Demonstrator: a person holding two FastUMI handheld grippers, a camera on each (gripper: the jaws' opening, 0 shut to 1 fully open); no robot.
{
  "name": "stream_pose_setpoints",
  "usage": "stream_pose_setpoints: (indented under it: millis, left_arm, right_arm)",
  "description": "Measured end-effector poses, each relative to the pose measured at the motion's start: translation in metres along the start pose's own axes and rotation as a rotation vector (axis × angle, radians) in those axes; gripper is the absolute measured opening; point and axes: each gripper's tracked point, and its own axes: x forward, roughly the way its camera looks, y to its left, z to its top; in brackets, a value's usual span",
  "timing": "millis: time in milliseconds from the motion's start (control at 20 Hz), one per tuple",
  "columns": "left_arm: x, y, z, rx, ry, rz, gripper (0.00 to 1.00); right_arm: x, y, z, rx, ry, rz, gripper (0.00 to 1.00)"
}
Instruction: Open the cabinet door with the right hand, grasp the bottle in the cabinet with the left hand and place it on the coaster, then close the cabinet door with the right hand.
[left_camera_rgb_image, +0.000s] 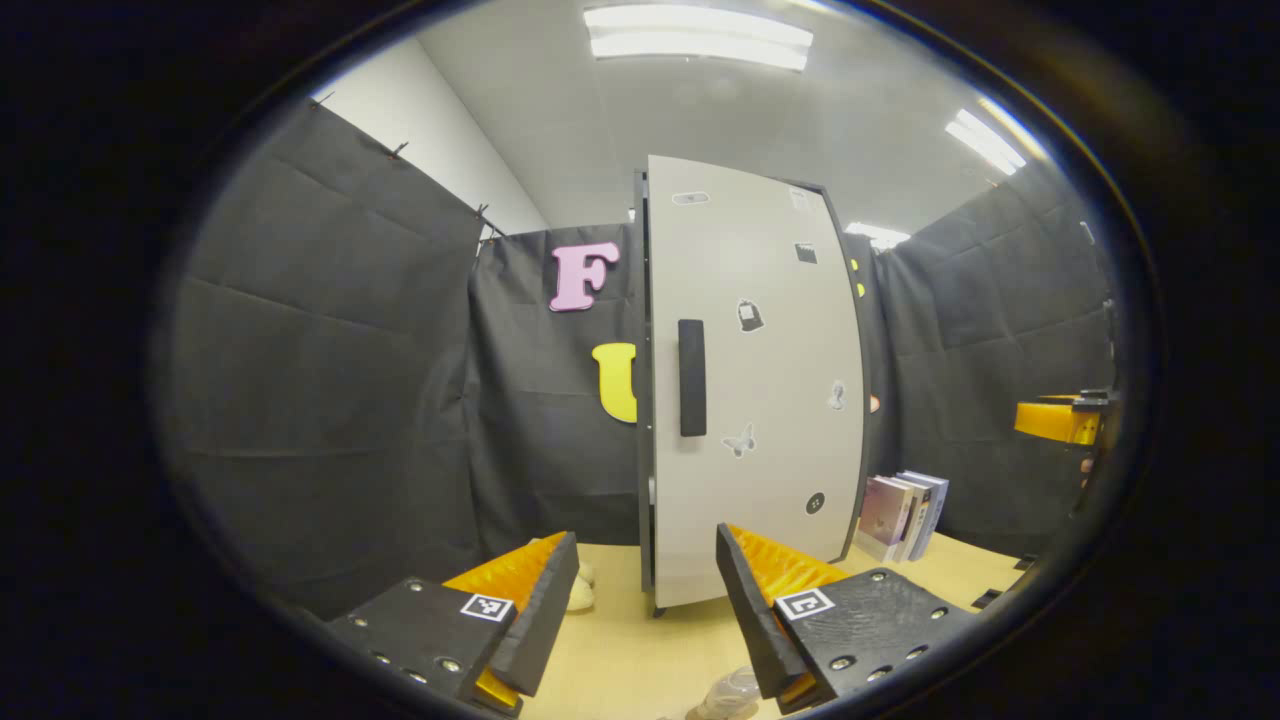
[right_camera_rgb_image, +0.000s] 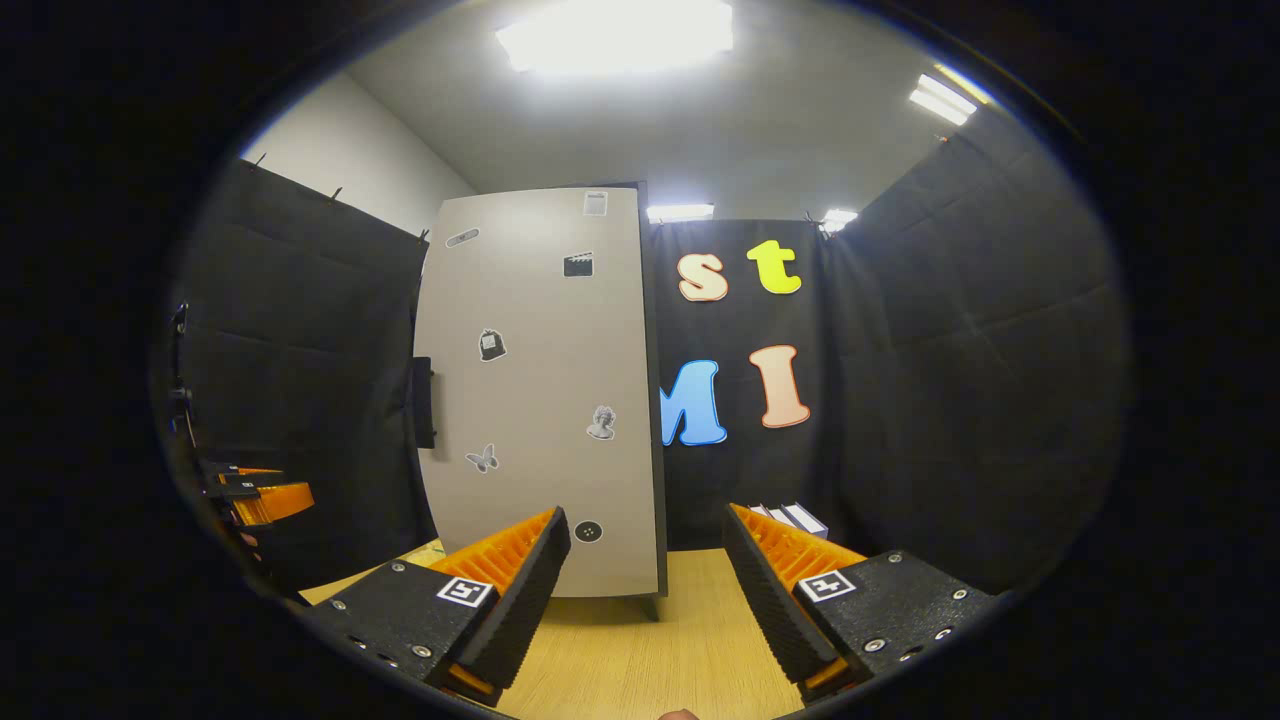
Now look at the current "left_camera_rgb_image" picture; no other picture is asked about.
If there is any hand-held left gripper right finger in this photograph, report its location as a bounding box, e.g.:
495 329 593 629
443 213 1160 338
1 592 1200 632
714 522 981 716

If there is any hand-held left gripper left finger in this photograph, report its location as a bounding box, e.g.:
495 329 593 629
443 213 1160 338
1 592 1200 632
325 530 581 719

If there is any clear plastic bottle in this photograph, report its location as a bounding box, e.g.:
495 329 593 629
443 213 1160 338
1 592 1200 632
685 667 763 720

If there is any black door handle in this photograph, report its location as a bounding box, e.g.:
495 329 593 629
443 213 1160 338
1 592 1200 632
678 319 708 438

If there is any white cabinet door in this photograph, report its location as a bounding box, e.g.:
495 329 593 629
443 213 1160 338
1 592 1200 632
645 155 866 609

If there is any grey cabinet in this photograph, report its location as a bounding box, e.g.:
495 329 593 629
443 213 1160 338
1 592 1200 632
633 170 881 616

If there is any cream plush toy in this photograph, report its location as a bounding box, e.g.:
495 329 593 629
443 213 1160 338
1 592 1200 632
530 540 597 613

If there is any grey blue book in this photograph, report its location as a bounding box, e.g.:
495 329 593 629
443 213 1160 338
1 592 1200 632
905 470 951 559

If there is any white book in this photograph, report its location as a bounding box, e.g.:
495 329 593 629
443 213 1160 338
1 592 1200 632
890 475 933 561

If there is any ceiling light panel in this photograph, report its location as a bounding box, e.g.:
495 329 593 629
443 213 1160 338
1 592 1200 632
945 108 1028 176
585 5 814 71

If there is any black backdrop cloth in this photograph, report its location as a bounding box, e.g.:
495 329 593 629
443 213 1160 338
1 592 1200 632
165 100 1116 621

